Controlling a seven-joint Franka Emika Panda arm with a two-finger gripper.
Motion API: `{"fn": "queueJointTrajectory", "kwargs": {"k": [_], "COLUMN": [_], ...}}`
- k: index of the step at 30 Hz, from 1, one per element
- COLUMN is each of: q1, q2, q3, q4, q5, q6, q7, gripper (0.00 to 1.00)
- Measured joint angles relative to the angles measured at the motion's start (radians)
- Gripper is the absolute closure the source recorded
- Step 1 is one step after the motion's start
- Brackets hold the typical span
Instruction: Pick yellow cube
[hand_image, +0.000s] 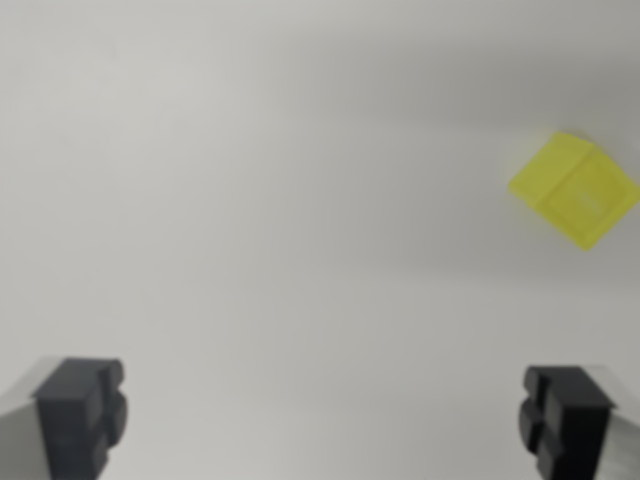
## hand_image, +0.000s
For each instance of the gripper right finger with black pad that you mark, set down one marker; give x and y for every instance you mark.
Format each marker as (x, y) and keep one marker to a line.
(580, 425)

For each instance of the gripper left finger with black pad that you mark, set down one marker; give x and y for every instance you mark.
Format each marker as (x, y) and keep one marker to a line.
(60, 420)

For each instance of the yellow translucent cube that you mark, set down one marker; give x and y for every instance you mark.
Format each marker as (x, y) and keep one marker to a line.
(575, 192)

